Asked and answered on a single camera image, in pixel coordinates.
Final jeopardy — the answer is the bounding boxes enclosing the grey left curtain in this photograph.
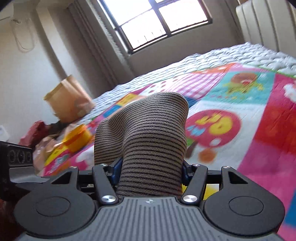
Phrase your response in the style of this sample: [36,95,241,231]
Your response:
[68,1,134,87]

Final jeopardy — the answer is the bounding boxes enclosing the white quilted bedspread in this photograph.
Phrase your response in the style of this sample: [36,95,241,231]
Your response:
[77,42,295,125]

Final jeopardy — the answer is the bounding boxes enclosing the dark framed window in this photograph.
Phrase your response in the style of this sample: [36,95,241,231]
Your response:
[98,0,213,54]

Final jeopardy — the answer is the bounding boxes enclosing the white wall socket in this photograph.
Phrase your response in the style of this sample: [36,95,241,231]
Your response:
[0,125,10,142]

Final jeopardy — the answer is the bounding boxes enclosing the brown paper bag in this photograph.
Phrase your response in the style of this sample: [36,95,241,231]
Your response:
[44,75,95,123]

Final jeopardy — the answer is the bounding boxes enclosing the pink gift bag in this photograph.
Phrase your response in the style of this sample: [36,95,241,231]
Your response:
[33,136,62,171]

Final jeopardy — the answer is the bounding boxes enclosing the beige padded headboard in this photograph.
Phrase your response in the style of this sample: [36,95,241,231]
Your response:
[236,0,296,57]

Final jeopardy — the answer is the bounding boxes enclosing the colourful cartoon patchwork mat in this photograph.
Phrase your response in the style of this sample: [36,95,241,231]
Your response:
[42,63,295,240]

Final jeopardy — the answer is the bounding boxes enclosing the red plastic bag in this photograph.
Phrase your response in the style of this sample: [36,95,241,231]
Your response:
[18,120,50,149]

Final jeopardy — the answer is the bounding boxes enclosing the orange yellow plastic container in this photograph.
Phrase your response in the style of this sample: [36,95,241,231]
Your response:
[62,124,93,153]

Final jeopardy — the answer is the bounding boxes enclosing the brown striped knit garment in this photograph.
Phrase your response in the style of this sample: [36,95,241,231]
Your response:
[94,92,189,198]

